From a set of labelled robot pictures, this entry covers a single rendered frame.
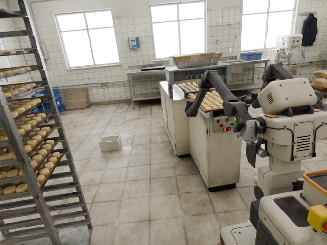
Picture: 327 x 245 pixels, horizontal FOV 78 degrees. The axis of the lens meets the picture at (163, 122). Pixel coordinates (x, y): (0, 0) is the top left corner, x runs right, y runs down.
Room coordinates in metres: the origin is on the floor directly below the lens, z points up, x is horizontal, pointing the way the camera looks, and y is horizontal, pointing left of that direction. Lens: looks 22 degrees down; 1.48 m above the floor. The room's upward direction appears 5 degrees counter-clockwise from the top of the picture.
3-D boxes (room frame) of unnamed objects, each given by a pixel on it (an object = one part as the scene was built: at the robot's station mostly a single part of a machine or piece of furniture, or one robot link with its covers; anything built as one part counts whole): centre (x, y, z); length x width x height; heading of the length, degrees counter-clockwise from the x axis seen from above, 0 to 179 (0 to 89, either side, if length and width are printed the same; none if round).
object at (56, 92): (4.98, 2.82, 0.50); 0.60 x 0.40 x 0.20; 3
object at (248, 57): (5.22, -2.35, 0.95); 0.40 x 0.30 x 0.14; 94
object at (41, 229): (1.16, 0.97, 0.24); 0.64 x 0.03 x 0.03; 96
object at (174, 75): (2.49, -0.46, 1.01); 0.72 x 0.33 x 0.34; 96
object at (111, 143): (2.86, 0.86, 0.08); 0.30 x 0.22 x 0.16; 89
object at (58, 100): (4.98, 2.82, 0.30); 0.60 x 0.40 x 0.20; 1
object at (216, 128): (1.63, -0.55, 0.77); 0.24 x 0.04 x 0.14; 96
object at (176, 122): (2.96, -0.41, 0.42); 1.28 x 0.72 x 0.84; 6
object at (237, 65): (5.19, -0.93, 0.61); 3.40 x 0.70 x 1.22; 91
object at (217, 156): (1.99, -0.51, 0.45); 0.70 x 0.34 x 0.90; 6
